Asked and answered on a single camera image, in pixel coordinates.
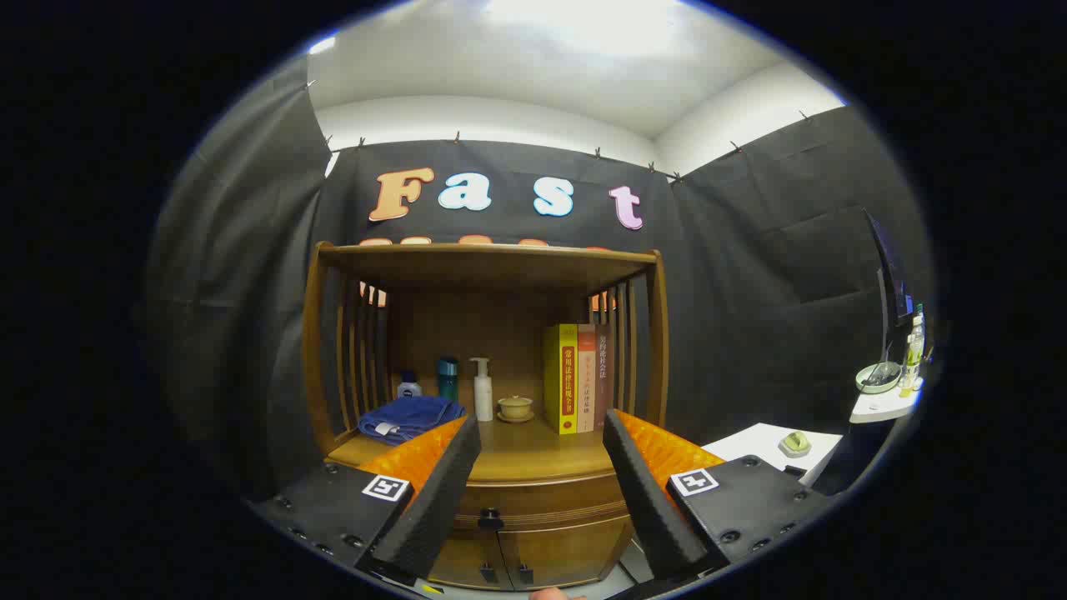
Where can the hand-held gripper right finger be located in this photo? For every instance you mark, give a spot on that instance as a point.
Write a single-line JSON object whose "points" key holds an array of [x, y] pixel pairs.
{"points": [[654, 508]]}

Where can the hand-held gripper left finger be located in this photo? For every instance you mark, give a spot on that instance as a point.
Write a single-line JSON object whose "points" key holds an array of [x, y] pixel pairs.
{"points": [[438, 500]]}

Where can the black drawer knob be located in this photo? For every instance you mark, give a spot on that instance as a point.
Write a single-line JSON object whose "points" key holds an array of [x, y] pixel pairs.
{"points": [[490, 518]]}

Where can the wooden drawer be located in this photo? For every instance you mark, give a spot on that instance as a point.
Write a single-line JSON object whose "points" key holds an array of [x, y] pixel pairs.
{"points": [[550, 500]]}

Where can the wooden cabinet door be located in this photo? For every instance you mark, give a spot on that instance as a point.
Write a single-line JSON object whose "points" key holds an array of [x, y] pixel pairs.
{"points": [[467, 558], [567, 550]]}

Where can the wooden countertop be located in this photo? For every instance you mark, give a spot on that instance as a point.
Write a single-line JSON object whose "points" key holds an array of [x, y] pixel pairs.
{"points": [[525, 450]]}

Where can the white side cabinet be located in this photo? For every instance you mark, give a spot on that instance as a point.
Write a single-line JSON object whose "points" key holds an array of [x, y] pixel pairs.
{"points": [[758, 442]]}

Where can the wooden cabinet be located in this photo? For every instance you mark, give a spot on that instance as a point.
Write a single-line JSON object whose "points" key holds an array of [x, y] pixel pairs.
{"points": [[467, 317]]}

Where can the blue folded towel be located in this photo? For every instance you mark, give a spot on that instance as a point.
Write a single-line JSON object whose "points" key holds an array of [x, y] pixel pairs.
{"points": [[408, 417]]}

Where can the white pump bottle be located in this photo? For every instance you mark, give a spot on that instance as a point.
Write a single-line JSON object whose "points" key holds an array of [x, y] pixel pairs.
{"points": [[483, 400]]}

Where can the small white blue-capped bottle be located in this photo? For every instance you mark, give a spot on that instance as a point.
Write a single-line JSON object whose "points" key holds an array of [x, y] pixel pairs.
{"points": [[408, 387]]}

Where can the beige lidded teacup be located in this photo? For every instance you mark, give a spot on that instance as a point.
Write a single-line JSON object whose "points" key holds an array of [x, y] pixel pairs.
{"points": [[515, 408]]}

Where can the teal bottle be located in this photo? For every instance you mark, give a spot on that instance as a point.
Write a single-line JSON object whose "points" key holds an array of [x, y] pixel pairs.
{"points": [[448, 379]]}

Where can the cream orange book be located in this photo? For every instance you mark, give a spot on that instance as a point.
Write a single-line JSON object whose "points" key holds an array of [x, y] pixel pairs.
{"points": [[586, 383]]}

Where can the brown book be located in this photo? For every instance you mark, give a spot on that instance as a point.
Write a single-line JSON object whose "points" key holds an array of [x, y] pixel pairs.
{"points": [[602, 375]]}

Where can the small green tape dispenser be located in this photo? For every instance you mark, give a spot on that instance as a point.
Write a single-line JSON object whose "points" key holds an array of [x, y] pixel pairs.
{"points": [[795, 444]]}

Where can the yellow book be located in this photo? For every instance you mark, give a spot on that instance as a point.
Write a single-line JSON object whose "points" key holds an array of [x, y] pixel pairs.
{"points": [[560, 375]]}

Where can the white side table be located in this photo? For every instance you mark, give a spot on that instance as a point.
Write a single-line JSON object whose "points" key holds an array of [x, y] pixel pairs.
{"points": [[884, 408]]}

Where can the white green bowl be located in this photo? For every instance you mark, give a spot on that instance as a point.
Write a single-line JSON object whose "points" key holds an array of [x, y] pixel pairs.
{"points": [[875, 379]]}

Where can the clear plastic bottle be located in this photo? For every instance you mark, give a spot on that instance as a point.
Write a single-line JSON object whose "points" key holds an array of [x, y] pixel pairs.
{"points": [[914, 350]]}

